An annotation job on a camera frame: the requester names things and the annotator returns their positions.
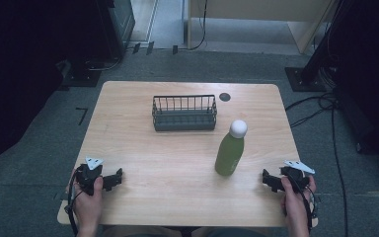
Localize person's left hand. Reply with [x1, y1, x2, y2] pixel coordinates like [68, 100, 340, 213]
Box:
[66, 175, 105, 232]

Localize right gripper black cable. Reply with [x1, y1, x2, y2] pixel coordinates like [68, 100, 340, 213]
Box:
[285, 174, 321, 233]

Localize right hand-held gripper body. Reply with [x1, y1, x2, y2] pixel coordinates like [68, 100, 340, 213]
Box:
[279, 160, 316, 194]

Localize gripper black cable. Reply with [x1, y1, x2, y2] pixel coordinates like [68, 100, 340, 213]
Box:
[64, 168, 84, 237]
[285, 174, 321, 233]

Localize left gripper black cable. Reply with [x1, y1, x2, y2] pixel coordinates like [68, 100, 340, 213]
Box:
[64, 168, 84, 237]

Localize dark grey wire basket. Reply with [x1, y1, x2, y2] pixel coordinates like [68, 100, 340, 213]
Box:
[151, 94, 218, 132]

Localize person's right hand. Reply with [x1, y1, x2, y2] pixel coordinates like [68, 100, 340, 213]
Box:
[280, 175, 318, 231]

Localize green bottle with white cap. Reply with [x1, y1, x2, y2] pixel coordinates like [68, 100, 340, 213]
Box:
[214, 118, 249, 177]

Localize black metal stand base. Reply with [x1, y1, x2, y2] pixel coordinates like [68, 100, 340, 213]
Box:
[57, 58, 123, 92]

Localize black metal stand with base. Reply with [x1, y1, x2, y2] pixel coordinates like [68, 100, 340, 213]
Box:
[284, 0, 354, 93]

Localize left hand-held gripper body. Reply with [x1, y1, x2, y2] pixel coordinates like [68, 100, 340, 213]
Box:
[75, 156, 105, 197]

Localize person's legs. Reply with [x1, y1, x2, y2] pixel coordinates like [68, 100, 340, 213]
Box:
[101, 225, 290, 237]

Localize black hanging cable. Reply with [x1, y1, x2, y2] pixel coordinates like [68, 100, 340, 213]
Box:
[188, 0, 209, 51]

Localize black floor cables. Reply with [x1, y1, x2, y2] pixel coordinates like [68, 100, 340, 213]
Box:
[284, 65, 349, 237]

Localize beige wooden cabinet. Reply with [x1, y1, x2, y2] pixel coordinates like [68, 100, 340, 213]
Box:
[187, 0, 340, 55]

